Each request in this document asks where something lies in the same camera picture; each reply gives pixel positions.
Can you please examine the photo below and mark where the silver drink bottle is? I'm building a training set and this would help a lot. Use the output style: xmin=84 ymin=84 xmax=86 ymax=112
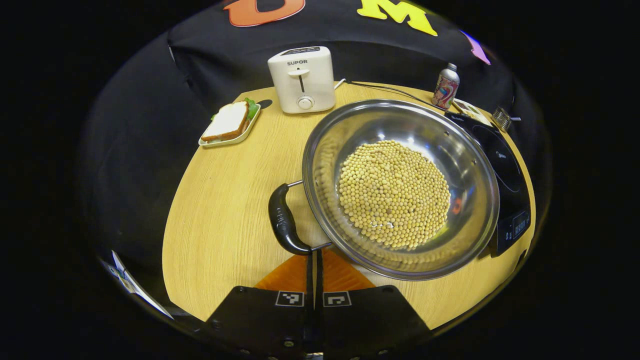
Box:
xmin=432 ymin=63 xmax=461 ymax=111

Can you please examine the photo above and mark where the pile of soybeans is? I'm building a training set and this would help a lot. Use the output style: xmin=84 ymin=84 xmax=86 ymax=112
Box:
xmin=338 ymin=140 xmax=452 ymax=250

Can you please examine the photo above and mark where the stainless steel pot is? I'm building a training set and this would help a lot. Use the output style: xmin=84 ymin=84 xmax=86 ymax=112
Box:
xmin=268 ymin=99 xmax=501 ymax=282

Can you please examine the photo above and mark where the white divided bean tray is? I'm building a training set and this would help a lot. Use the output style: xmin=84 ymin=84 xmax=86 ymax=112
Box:
xmin=452 ymin=98 xmax=493 ymax=127

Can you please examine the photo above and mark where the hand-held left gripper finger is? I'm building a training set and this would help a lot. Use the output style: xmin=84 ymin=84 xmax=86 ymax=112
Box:
xmin=202 ymin=249 xmax=317 ymax=358
xmin=317 ymin=249 xmax=433 ymax=358

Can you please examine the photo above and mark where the white toaster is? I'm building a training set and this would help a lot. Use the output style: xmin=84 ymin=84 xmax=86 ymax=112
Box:
xmin=267 ymin=46 xmax=337 ymax=115

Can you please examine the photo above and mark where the pale green plate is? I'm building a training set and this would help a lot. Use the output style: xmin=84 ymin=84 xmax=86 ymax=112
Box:
xmin=198 ymin=102 xmax=262 ymax=148

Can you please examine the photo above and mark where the sandwich with lettuce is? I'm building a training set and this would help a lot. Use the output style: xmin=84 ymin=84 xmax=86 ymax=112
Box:
xmin=201 ymin=98 xmax=260 ymax=143

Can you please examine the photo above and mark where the black induction cooktop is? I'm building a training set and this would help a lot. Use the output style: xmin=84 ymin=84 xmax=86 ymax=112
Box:
xmin=444 ymin=111 xmax=532 ymax=258

